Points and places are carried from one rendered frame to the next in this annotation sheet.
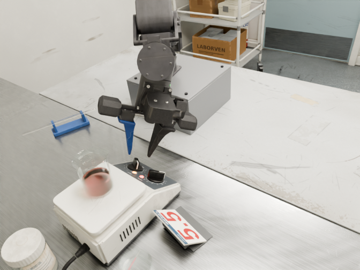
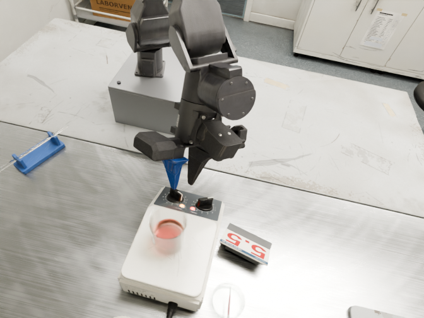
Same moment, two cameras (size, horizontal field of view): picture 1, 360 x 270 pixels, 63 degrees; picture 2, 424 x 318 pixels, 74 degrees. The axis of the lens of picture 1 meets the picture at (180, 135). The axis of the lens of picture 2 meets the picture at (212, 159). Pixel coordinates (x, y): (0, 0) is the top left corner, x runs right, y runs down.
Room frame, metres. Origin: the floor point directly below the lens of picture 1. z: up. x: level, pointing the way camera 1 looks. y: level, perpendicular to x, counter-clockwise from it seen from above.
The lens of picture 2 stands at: (0.20, 0.22, 1.41)
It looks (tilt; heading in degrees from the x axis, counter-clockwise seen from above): 51 degrees down; 323
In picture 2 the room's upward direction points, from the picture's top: 10 degrees clockwise
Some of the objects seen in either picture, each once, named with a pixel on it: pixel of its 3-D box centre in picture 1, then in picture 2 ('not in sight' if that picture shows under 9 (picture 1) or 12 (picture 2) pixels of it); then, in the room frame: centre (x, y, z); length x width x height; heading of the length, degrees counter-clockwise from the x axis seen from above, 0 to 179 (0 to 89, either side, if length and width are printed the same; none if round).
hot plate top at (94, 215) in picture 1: (100, 194); (171, 247); (0.35, 0.15, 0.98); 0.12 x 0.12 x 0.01; 47
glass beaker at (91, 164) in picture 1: (96, 172); (170, 229); (0.36, 0.15, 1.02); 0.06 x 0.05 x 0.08; 115
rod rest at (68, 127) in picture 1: (69, 122); (38, 151); (0.69, 0.30, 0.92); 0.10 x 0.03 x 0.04; 117
